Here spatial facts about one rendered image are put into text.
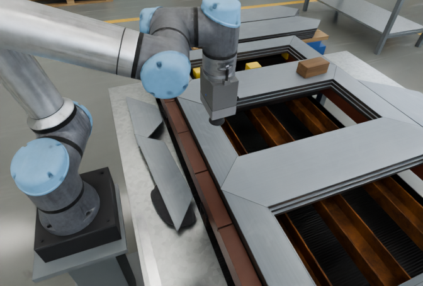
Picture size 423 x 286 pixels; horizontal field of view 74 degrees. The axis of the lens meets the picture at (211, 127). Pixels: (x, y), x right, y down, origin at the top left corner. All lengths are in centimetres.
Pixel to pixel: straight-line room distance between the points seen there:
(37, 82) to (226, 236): 55
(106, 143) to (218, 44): 170
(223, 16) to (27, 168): 51
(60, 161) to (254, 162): 50
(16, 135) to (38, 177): 184
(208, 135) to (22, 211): 138
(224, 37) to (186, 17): 8
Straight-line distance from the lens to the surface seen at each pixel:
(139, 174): 103
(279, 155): 86
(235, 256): 70
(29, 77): 72
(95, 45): 45
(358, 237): 99
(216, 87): 62
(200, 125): 93
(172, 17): 55
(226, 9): 54
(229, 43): 57
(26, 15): 48
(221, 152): 84
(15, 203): 207
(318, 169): 86
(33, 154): 74
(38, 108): 75
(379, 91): 143
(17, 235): 192
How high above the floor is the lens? 146
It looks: 42 degrees down
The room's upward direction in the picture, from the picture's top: 2 degrees clockwise
